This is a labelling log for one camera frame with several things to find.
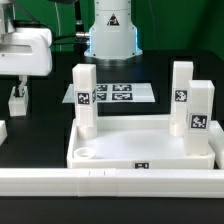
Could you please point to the white desk top tray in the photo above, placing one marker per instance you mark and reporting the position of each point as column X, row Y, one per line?
column 133, row 142

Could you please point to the white fence bar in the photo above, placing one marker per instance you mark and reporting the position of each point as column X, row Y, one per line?
column 111, row 182
column 216, row 141

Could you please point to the white front fence bar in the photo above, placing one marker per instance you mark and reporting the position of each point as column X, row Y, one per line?
column 111, row 182

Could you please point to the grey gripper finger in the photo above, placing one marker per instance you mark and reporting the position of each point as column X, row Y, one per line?
column 19, row 91

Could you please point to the white marker base plate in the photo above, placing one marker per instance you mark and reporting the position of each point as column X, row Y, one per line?
column 111, row 93

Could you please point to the white left fence block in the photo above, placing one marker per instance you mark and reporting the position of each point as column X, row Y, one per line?
column 3, row 131

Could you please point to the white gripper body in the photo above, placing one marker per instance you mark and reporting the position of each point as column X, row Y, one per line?
column 26, row 52

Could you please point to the white right fence bar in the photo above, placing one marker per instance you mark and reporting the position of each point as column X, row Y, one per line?
column 216, row 141

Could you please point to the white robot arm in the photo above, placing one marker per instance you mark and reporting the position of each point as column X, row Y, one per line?
column 113, row 36

